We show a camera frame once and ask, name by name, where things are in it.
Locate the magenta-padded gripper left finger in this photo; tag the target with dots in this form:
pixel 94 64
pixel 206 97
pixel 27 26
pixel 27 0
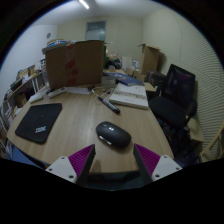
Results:
pixel 63 166

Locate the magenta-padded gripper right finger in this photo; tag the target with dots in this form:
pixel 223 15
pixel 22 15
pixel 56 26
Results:
pixel 165 166

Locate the black computer mouse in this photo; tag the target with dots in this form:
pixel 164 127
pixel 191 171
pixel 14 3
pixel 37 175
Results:
pixel 112 134

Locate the black mouse pad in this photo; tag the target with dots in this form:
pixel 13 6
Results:
pixel 38 121

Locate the light wooden chair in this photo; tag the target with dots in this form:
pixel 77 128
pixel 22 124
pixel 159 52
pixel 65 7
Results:
pixel 213 146

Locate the black office chair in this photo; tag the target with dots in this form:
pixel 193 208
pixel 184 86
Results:
pixel 173 100

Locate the white power strip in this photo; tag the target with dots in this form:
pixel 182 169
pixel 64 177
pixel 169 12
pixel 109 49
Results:
pixel 56 92

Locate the black marker pen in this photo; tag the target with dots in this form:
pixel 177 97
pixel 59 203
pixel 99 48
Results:
pixel 110 105

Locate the white paper sheet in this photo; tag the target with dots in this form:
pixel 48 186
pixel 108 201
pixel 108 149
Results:
pixel 79 90

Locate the white book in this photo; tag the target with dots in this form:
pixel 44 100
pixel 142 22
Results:
pixel 130 95

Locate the white shelf unit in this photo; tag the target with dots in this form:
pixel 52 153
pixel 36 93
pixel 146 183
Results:
pixel 20 86

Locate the blue book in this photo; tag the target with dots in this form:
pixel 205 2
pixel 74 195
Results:
pixel 130 81

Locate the clear plastic container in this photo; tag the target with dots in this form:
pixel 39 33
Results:
pixel 108 81

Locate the large brown cardboard box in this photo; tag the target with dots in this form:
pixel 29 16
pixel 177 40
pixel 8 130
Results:
pixel 75 63

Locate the open brown cardboard box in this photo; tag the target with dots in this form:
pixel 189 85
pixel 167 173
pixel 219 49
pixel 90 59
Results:
pixel 149 60

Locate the frosted window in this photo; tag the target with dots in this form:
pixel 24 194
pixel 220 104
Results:
pixel 95 31

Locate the ceiling tube light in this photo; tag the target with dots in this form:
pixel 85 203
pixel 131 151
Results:
pixel 84 4

